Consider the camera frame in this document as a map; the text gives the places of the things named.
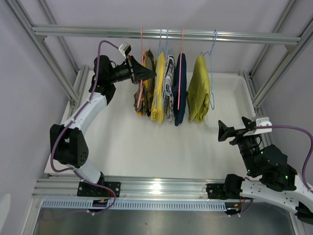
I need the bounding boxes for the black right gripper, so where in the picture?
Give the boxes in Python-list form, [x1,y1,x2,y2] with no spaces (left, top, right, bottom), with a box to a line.
[217,116,259,175]

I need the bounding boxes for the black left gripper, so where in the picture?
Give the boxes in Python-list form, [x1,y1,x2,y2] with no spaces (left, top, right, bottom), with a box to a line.
[108,55,157,85]

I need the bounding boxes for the camouflage trousers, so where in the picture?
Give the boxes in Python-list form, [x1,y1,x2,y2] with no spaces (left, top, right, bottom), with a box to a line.
[134,50,156,117]

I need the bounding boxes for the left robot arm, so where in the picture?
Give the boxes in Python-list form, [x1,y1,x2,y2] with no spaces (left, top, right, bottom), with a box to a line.
[49,55,156,196]

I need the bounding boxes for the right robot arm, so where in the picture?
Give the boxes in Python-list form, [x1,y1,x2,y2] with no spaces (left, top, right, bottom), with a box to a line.
[218,117,313,224]

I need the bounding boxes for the black white print trousers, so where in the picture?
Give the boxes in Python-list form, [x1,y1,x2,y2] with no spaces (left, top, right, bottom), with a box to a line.
[162,55,175,121]

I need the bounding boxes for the blue hanger of olive trousers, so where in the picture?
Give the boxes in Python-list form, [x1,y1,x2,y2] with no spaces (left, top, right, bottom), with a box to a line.
[201,29,218,110]

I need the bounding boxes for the yellow trousers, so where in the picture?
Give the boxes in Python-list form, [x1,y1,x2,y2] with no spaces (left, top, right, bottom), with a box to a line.
[151,52,165,124]

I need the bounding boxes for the olive green trousers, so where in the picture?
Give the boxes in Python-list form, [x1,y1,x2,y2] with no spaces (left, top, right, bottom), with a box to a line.
[187,55,211,122]

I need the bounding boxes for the blue hanger of yellow trousers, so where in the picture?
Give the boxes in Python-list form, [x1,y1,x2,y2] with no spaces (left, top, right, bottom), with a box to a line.
[154,29,164,109]

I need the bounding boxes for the navy blue trousers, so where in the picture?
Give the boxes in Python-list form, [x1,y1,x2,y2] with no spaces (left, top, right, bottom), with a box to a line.
[172,53,187,126]

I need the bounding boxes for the blue hanger of print trousers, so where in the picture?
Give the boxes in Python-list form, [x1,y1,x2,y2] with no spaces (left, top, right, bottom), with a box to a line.
[161,28,169,108]

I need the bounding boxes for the pink hanger of navy trousers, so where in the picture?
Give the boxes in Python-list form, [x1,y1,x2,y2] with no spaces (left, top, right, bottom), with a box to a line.
[177,28,184,111]

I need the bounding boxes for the white plastic basket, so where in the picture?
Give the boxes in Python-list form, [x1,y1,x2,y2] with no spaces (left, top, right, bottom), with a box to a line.
[204,73,255,129]

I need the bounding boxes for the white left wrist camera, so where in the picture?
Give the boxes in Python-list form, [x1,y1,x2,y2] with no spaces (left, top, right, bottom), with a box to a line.
[118,43,131,59]

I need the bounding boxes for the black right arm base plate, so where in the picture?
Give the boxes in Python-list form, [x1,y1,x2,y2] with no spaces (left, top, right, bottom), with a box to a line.
[206,183,242,200]

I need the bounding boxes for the aluminium hanging rail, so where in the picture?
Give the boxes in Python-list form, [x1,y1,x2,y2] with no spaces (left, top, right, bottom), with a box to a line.
[32,24,301,46]

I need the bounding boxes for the aluminium frame left post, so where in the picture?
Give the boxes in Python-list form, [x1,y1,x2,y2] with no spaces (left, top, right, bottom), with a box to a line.
[4,0,89,116]

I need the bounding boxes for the aluminium frame post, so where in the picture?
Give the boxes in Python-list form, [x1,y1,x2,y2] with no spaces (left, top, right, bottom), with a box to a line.
[239,0,313,116]
[4,0,89,116]

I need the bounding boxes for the white slotted cable duct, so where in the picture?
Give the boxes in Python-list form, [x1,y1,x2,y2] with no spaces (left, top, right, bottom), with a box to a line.
[42,199,226,212]

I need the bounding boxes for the aluminium frame right post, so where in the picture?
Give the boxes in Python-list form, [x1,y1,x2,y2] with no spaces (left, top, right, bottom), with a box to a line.
[239,0,313,116]

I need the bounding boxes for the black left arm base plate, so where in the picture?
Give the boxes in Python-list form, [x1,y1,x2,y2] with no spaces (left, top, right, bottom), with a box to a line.
[77,182,121,198]

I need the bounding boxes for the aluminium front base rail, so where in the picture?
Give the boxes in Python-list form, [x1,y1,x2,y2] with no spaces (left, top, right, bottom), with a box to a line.
[32,175,224,201]

